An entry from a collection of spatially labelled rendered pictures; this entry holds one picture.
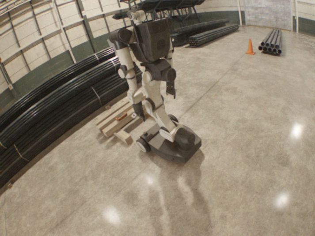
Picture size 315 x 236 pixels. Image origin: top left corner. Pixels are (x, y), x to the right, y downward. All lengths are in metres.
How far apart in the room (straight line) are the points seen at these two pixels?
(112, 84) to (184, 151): 2.25
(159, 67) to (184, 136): 0.69
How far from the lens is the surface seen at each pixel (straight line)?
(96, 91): 3.14
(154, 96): 1.41
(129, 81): 1.15
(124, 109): 2.41
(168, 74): 1.12
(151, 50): 1.06
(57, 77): 3.49
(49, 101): 3.04
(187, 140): 1.42
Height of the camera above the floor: 1.36
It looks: 36 degrees down
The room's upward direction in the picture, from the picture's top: 17 degrees counter-clockwise
